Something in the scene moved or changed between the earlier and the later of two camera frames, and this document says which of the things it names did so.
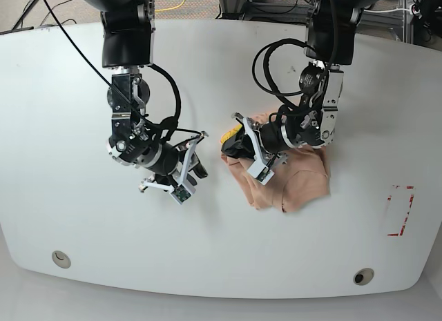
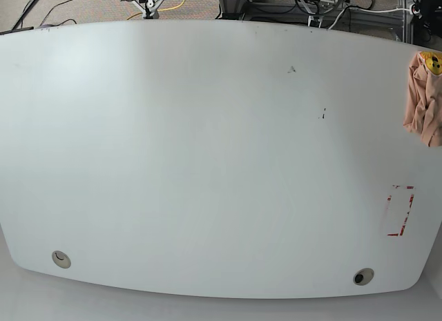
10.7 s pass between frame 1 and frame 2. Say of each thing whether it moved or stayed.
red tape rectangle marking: stayed
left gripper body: moved
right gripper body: moved
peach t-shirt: moved
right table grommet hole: stayed
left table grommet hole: stayed
